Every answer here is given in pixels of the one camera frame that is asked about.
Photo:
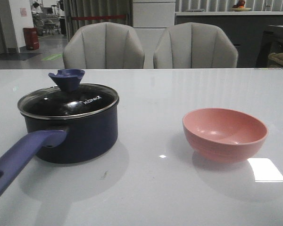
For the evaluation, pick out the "red barrier belt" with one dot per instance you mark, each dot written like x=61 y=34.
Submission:
x=81 y=18

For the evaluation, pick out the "pink bowl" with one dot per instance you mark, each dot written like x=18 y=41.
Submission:
x=224 y=135

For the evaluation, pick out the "grey counter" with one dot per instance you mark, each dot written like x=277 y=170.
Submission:
x=244 y=29

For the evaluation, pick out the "red trash bin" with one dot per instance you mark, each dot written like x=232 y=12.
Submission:
x=31 y=38

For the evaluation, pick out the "beige chair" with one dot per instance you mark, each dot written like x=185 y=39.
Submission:
x=104 y=46
x=194 y=45

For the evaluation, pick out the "fruit plate on counter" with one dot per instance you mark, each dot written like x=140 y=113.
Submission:
x=240 y=6

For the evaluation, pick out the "right beige chair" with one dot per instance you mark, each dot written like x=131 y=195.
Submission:
x=194 y=45

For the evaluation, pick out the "glass lid with blue knob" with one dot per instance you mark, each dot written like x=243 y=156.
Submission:
x=68 y=99

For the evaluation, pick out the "left beige chair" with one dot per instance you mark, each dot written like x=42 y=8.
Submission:
x=104 y=46

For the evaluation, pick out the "white cabinet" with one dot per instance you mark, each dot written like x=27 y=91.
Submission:
x=153 y=13

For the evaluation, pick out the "dark blue saucepan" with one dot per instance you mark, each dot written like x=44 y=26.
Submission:
x=60 y=141

